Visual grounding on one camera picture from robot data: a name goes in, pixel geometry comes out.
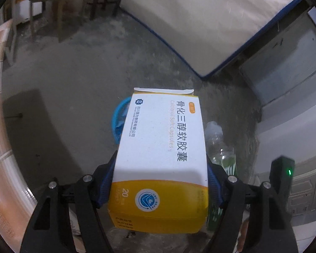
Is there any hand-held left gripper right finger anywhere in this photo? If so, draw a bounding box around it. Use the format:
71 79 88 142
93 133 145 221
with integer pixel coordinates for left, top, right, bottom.
203 162 299 253

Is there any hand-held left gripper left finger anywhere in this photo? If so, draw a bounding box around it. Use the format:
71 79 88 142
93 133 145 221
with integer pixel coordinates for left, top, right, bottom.
20 151 119 253

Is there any clear plastic bottle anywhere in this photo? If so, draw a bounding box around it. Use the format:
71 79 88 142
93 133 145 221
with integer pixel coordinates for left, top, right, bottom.
205 121 237 232

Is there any yellow and white medicine box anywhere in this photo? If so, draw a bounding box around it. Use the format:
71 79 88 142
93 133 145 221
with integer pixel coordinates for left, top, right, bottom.
107 87 210 234

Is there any blue mesh waste basket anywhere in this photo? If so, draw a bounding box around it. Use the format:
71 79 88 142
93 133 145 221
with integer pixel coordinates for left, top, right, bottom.
111 97 133 145

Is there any white panelled cabinet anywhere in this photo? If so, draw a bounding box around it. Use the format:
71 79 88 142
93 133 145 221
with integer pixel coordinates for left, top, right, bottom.
253 161 316 227

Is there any white mattress with blue edge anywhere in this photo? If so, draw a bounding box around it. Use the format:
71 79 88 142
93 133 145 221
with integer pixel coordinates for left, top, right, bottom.
120 0 307 79

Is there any white metal desk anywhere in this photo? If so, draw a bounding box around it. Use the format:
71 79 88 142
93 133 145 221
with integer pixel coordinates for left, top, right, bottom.
4 0 20 67

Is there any low white cabinet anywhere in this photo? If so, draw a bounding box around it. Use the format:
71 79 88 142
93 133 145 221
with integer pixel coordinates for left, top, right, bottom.
16 0 44 25

